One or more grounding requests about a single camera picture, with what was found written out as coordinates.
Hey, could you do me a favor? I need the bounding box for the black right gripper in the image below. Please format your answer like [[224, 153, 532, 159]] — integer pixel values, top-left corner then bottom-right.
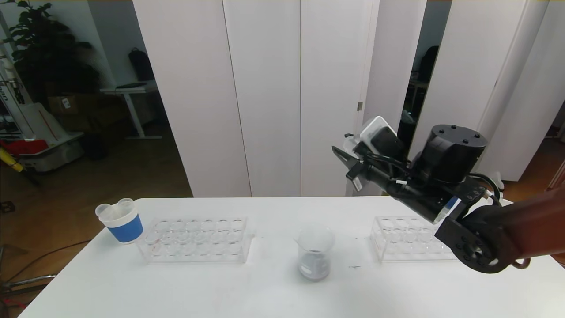
[[331, 141, 408, 200]]

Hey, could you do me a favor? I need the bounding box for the clear glass beaker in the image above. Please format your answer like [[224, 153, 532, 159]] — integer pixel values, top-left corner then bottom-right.
[[296, 226, 336, 282]]

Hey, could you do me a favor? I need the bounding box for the clear acrylic test tube rack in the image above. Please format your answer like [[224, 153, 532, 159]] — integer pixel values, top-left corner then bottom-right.
[[371, 215, 460, 264], [138, 216, 253, 265]]

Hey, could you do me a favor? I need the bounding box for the white partition panel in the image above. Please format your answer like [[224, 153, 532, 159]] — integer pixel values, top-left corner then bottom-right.
[[474, 0, 565, 182], [300, 0, 380, 197], [222, 0, 302, 198], [399, 0, 529, 193], [132, 0, 252, 198], [450, 0, 551, 191], [352, 0, 428, 197]]

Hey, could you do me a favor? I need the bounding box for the black chair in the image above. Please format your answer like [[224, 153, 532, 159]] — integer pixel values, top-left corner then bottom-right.
[[416, 46, 441, 83]]

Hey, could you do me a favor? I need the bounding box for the black backpack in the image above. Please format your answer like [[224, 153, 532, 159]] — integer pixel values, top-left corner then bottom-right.
[[128, 48, 156, 83]]

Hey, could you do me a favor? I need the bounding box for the white standing desk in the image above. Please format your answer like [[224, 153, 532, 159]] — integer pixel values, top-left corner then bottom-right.
[[101, 83, 164, 141]]

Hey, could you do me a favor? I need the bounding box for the blue and white paper cup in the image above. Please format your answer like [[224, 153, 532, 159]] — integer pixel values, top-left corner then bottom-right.
[[98, 204, 144, 245]]

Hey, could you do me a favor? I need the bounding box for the black bin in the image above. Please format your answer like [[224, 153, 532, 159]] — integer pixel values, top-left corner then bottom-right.
[[83, 131, 112, 160]]

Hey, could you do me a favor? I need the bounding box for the brown cardboard box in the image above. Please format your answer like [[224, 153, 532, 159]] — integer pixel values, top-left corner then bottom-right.
[[48, 93, 91, 117]]

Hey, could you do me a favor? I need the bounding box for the grey plastic crate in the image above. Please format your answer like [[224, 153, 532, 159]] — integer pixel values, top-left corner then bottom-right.
[[20, 140, 85, 173]]

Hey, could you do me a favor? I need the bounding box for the white flat board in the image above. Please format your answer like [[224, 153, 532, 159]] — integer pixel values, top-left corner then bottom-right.
[[18, 103, 84, 145]]

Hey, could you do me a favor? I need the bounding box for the dark green potted plant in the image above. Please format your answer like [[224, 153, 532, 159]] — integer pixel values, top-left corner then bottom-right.
[[4, 0, 101, 106]]

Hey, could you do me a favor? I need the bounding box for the red plastic item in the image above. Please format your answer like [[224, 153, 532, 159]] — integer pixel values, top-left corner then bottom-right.
[[0, 139, 49, 157]]

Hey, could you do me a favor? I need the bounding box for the metal chair base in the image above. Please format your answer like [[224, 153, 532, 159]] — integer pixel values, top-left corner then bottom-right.
[[0, 244, 58, 310]]

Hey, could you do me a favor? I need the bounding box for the white upright machine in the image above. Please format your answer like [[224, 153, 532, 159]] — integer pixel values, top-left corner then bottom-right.
[[0, 40, 36, 141]]

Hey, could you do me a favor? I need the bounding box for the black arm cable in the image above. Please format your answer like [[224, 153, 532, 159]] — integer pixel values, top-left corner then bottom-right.
[[353, 141, 532, 271]]

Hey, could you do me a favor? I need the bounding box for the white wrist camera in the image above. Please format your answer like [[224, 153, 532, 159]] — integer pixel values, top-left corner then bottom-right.
[[359, 116, 406, 162]]

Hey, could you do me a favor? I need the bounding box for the transparent acrylic frame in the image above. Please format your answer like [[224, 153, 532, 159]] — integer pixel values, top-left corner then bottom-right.
[[547, 159, 565, 195]]

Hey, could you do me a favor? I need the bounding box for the black floor cable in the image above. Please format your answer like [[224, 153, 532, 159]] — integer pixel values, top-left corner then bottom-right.
[[4, 239, 92, 282]]

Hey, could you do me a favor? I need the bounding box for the yellow handled tool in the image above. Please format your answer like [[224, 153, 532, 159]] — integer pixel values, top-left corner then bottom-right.
[[0, 146, 25, 173]]

